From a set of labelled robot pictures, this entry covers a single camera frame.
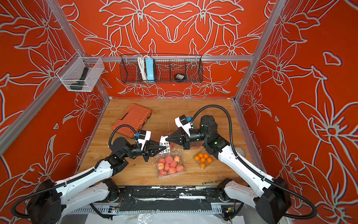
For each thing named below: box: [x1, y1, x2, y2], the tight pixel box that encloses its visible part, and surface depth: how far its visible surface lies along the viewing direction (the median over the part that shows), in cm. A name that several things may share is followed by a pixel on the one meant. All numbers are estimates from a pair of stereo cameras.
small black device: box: [174, 73, 186, 83], surface depth 97 cm
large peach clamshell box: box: [155, 151, 186, 180], surface depth 80 cm
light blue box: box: [145, 57, 155, 83], surface depth 92 cm
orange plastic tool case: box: [111, 103, 152, 139], surface depth 103 cm
